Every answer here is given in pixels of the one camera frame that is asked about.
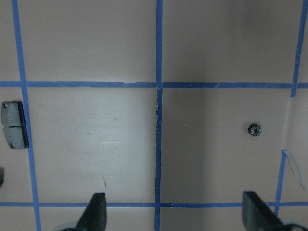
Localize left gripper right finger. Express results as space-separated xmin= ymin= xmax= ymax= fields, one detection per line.
xmin=242 ymin=191 xmax=284 ymax=231

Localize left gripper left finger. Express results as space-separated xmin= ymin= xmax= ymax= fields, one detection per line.
xmin=74 ymin=193 xmax=107 ymax=231

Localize small black bearing gear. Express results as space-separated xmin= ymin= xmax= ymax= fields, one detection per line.
xmin=248 ymin=123 xmax=262 ymax=137

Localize dark grey brake pad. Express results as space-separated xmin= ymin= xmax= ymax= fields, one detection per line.
xmin=1 ymin=101 xmax=29 ymax=149

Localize brown paper table mat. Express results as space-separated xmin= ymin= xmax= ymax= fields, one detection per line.
xmin=0 ymin=0 xmax=308 ymax=231

